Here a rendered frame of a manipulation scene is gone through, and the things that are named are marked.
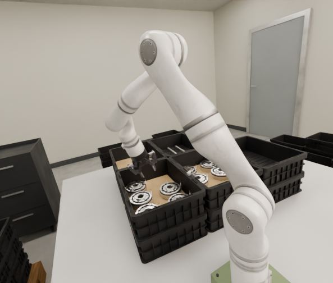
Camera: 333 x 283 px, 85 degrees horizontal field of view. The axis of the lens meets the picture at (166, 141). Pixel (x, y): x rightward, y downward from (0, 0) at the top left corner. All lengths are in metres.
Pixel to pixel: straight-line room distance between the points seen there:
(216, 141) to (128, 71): 3.78
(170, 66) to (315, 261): 0.80
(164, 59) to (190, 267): 0.70
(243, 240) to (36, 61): 3.90
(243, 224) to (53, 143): 3.86
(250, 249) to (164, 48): 0.47
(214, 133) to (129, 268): 0.63
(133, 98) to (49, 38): 3.54
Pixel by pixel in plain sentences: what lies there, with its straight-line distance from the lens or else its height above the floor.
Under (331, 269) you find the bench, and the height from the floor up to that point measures 0.70.
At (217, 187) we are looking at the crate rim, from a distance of 0.77.
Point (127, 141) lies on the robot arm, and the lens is 0.72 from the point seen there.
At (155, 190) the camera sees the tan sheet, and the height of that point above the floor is 0.83.
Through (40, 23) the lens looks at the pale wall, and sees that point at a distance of 4.11.
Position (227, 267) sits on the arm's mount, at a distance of 0.73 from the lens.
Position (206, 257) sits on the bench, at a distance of 0.83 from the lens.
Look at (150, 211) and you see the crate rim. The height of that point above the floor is 0.93.
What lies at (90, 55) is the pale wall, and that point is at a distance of 4.02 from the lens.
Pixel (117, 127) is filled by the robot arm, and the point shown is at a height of 1.22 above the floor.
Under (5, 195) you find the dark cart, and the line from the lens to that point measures 2.18.
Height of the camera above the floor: 1.35
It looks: 18 degrees down
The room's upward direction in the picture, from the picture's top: 7 degrees counter-clockwise
